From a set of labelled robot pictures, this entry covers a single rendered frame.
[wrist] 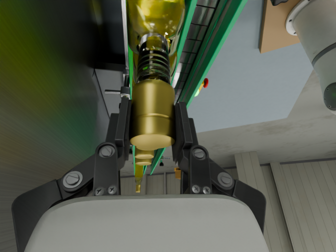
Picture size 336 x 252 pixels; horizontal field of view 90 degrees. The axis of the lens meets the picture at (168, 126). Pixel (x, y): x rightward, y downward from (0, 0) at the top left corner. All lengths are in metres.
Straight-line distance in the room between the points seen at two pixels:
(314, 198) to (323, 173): 0.91
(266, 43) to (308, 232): 7.18
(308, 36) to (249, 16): 0.16
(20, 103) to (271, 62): 0.77
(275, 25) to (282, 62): 0.22
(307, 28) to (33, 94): 0.58
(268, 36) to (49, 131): 0.62
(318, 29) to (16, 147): 0.60
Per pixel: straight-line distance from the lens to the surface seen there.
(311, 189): 7.67
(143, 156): 0.29
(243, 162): 5.27
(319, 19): 0.59
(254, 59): 0.76
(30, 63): 0.22
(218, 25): 0.40
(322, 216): 7.70
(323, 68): 0.53
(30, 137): 0.22
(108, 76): 0.57
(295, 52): 0.81
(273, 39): 0.68
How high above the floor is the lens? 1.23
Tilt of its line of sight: 24 degrees down
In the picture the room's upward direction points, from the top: 179 degrees clockwise
